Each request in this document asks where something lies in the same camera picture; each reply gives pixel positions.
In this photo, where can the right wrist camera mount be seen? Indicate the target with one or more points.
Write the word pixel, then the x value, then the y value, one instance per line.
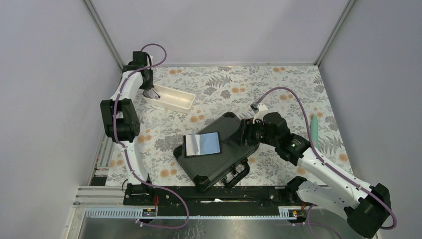
pixel 260 111

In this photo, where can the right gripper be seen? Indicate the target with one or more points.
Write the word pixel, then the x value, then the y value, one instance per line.
pixel 247 129

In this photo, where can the credit card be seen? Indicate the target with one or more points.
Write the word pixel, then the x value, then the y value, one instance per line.
pixel 151 94

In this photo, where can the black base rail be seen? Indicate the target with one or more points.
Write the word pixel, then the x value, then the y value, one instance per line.
pixel 242 201

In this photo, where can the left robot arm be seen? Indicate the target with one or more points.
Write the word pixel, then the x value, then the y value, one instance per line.
pixel 122 124

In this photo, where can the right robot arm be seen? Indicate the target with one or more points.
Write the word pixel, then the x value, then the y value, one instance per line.
pixel 366 208

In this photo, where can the white plastic tray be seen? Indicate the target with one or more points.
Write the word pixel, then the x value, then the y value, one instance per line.
pixel 173 99

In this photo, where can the floral tablecloth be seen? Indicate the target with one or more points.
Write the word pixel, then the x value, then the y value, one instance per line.
pixel 292 91

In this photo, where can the mint green tube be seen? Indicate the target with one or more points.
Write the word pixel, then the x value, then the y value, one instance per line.
pixel 314 131

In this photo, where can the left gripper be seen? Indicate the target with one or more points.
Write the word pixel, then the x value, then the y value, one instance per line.
pixel 149 84

